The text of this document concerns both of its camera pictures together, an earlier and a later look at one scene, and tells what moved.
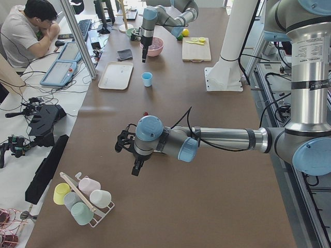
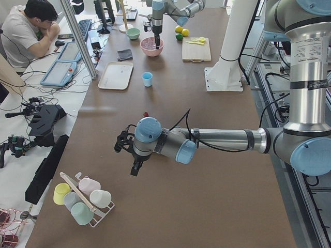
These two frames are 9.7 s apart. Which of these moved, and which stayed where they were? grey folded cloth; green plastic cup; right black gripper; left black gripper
Moved: right black gripper
Stayed: grey folded cloth; green plastic cup; left black gripper
